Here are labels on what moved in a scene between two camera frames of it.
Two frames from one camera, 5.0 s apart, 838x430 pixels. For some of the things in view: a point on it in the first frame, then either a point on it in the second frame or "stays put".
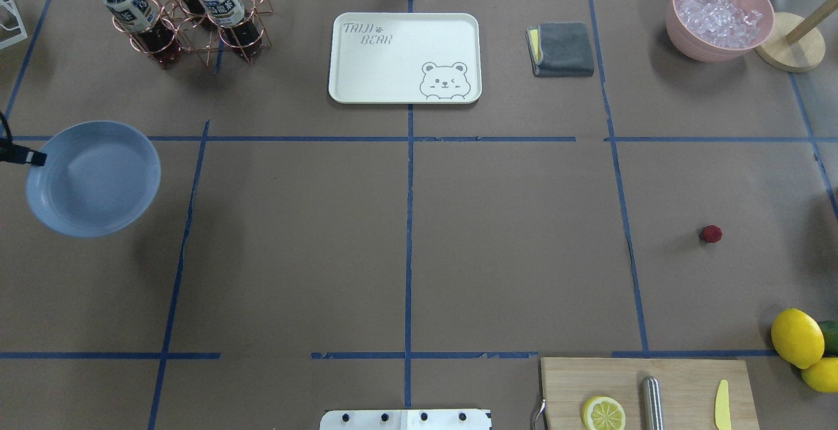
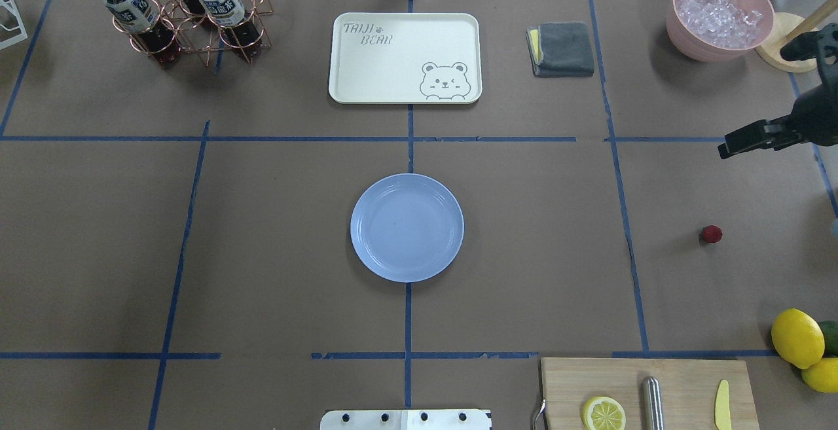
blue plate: [99, 178] → [407, 228]
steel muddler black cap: [652, 404] stays put
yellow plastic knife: [722, 408] stays put
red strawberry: [712, 233] stays put
